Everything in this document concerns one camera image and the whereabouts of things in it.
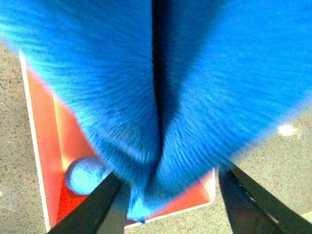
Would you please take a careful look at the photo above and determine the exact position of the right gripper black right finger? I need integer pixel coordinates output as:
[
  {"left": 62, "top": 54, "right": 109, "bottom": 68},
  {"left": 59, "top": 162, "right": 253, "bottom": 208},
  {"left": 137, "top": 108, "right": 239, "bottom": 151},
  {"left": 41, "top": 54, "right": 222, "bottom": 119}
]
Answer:
[{"left": 218, "top": 161, "right": 312, "bottom": 234}]

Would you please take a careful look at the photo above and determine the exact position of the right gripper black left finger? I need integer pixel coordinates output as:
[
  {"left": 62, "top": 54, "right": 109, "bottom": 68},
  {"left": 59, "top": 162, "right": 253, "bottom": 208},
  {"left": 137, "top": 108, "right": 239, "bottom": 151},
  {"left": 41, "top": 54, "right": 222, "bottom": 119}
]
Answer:
[{"left": 48, "top": 173, "right": 131, "bottom": 234}]

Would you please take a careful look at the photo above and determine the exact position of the blue microfiber cloth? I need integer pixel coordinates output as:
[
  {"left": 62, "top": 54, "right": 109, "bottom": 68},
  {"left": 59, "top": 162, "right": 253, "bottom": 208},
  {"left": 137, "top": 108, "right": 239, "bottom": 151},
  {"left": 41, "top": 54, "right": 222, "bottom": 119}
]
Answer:
[{"left": 0, "top": 0, "right": 312, "bottom": 222}]

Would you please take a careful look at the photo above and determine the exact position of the white ball in box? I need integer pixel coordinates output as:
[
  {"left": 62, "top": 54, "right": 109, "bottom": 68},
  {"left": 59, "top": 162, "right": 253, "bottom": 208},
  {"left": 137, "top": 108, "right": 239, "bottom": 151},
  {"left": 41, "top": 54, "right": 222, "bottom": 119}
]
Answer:
[{"left": 65, "top": 156, "right": 112, "bottom": 195}]

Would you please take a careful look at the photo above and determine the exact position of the pink storage box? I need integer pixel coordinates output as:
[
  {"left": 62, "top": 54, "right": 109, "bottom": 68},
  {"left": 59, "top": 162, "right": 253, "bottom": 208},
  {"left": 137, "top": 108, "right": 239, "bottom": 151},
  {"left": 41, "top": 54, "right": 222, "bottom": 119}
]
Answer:
[{"left": 19, "top": 50, "right": 216, "bottom": 233}]

